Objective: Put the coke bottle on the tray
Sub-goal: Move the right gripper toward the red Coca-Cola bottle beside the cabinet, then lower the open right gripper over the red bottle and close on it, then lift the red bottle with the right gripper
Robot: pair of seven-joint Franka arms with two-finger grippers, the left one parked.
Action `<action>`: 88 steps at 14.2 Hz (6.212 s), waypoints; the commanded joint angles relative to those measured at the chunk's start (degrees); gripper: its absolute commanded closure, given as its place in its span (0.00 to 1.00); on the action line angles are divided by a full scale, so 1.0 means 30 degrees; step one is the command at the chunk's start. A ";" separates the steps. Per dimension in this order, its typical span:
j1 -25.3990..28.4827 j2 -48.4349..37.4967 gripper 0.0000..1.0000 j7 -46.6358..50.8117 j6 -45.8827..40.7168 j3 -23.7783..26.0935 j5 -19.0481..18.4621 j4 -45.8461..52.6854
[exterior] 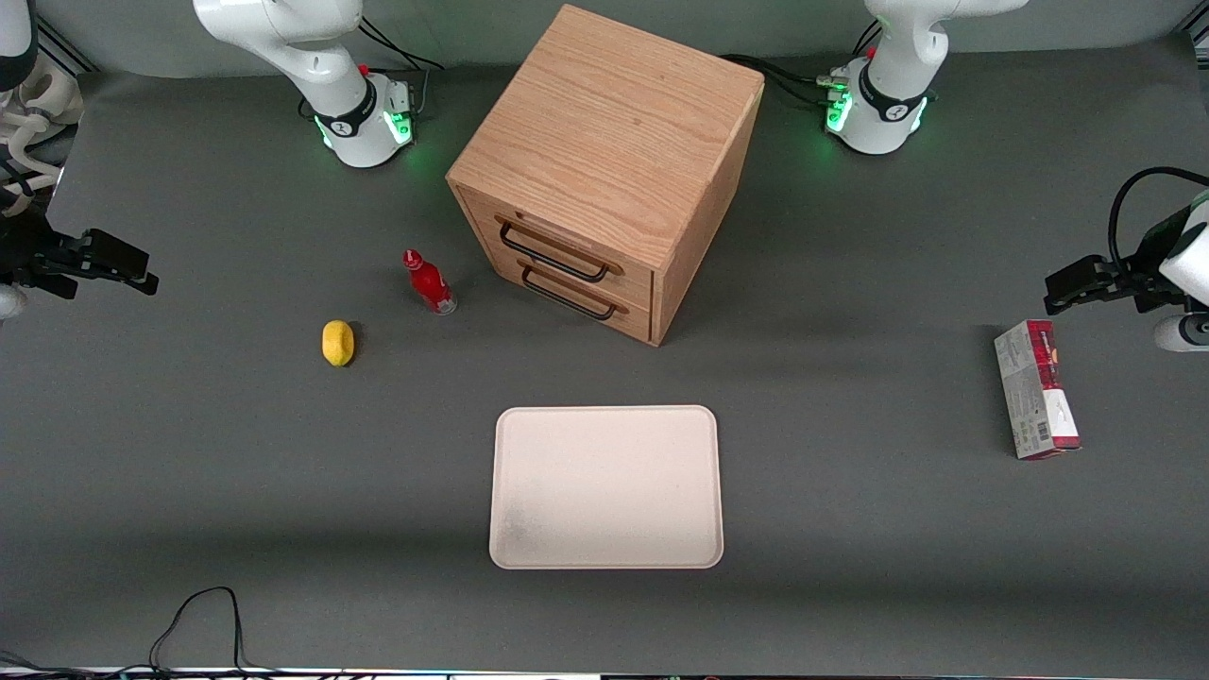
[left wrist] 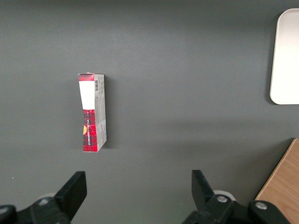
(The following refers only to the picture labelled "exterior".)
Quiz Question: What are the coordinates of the black base cable bundle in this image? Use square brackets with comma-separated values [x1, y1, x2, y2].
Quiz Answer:
[720, 19, 885, 108]
[357, 13, 446, 120]

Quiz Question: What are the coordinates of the wooden drawer cabinet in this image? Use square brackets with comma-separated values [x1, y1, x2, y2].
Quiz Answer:
[446, 3, 766, 349]

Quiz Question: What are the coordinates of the red coke bottle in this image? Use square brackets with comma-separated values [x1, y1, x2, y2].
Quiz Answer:
[403, 248, 459, 315]

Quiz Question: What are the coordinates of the yellow lemon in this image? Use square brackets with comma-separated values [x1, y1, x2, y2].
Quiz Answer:
[321, 319, 357, 368]

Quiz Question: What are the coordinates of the beige rectangular tray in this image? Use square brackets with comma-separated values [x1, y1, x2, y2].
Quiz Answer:
[488, 404, 725, 571]

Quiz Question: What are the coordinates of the black looped table cable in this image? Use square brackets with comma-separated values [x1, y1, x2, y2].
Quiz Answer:
[0, 586, 284, 678]

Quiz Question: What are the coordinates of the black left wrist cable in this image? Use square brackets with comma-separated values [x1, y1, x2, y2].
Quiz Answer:
[1109, 166, 1209, 281]

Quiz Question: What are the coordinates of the red plaid carton box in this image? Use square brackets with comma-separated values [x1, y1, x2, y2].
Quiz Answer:
[993, 319, 1083, 462]

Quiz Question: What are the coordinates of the black metal drawer handle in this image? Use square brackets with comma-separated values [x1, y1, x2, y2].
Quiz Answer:
[520, 266, 618, 321]
[498, 221, 611, 283]

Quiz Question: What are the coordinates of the white chair frame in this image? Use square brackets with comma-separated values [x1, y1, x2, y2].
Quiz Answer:
[0, 68, 84, 195]

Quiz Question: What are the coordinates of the wooden drawer front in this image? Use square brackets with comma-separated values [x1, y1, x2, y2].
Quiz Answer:
[461, 189, 656, 305]
[491, 253, 655, 344]

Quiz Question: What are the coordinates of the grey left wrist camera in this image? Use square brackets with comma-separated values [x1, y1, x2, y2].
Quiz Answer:
[1153, 314, 1209, 353]

